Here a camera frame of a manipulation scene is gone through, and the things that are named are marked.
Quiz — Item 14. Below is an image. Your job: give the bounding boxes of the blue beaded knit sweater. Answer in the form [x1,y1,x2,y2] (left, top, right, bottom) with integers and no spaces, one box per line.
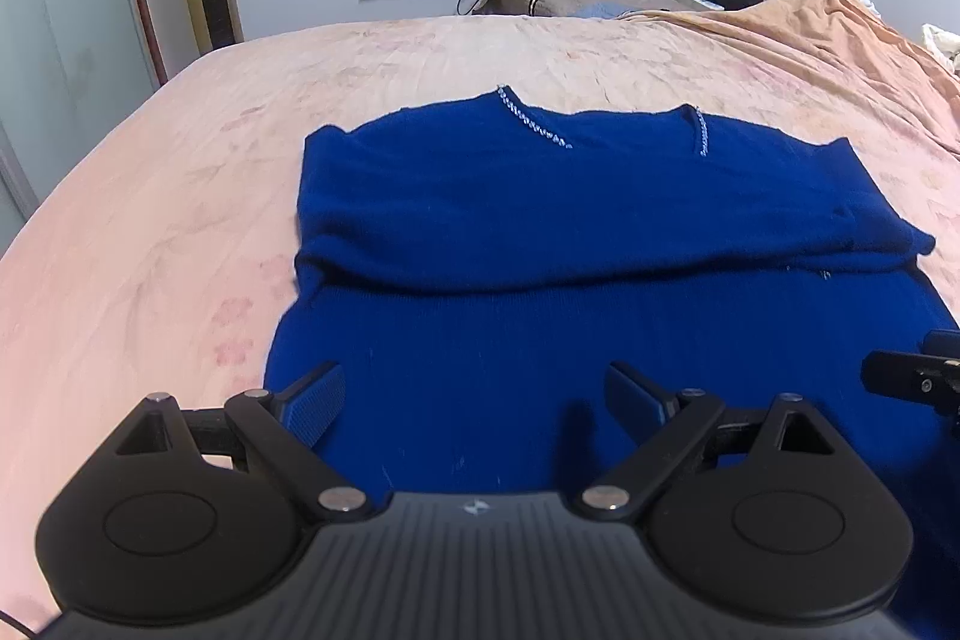
[265,88,958,638]

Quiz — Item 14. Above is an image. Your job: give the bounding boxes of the pink floral bed sheet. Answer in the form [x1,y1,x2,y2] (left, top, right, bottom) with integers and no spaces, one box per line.
[2,16,958,637]

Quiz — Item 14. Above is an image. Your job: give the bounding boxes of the peach orange blanket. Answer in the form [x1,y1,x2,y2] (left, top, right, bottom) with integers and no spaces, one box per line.
[635,0,958,156]

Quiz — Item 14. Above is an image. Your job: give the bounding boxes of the cream fluffy blanket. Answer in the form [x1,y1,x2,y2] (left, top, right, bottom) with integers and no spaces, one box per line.
[921,23,960,76]

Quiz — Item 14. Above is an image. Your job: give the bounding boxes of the frosted glass wardrobe door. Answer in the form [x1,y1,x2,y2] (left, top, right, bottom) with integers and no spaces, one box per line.
[0,0,158,242]

